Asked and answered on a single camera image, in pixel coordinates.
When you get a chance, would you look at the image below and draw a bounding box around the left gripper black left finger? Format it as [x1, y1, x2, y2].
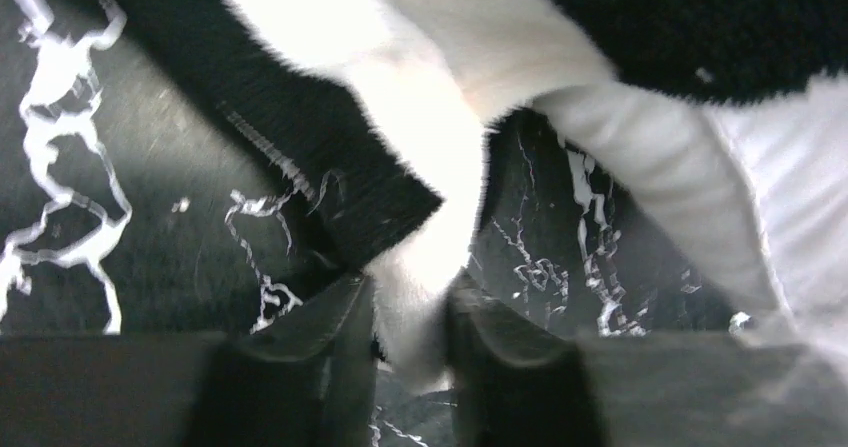
[1, 275, 376, 446]

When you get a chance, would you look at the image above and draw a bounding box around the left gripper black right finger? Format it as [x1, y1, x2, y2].
[448, 278, 847, 447]

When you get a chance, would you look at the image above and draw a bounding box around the black white striped pillowcase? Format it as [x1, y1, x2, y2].
[119, 0, 847, 393]

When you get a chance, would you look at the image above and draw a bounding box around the white pillow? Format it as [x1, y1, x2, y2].
[705, 75, 847, 376]

